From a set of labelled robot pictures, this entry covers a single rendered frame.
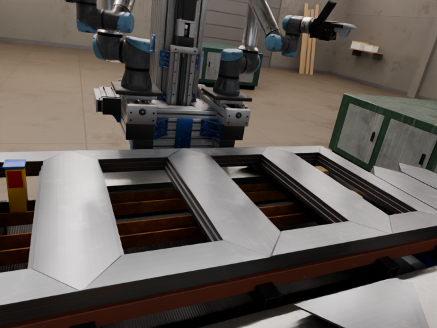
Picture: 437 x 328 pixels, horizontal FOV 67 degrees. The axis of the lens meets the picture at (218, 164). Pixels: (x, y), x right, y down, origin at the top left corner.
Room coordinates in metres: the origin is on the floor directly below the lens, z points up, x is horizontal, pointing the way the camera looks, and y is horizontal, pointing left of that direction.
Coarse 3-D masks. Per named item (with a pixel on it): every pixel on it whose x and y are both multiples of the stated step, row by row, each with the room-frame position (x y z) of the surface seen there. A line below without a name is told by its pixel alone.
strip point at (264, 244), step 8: (280, 232) 0.81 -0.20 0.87; (224, 240) 0.73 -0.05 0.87; (232, 240) 0.74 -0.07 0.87; (240, 240) 0.74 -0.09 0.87; (248, 240) 0.75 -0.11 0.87; (256, 240) 0.75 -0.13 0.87; (264, 240) 0.76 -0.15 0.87; (272, 240) 0.76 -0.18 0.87; (248, 248) 0.71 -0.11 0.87; (256, 248) 0.72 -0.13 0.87; (264, 248) 0.72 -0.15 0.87; (272, 248) 0.73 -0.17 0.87
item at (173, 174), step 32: (128, 160) 1.17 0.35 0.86; (160, 160) 1.22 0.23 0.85; (224, 160) 1.34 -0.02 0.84; (256, 160) 1.42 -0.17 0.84; (320, 160) 1.56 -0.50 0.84; (384, 192) 1.22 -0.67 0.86; (32, 256) 0.59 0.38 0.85; (288, 256) 0.72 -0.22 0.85; (320, 256) 0.77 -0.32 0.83; (96, 288) 0.51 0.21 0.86; (128, 288) 0.54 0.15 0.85; (160, 288) 0.57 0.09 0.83; (0, 320) 0.43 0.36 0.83
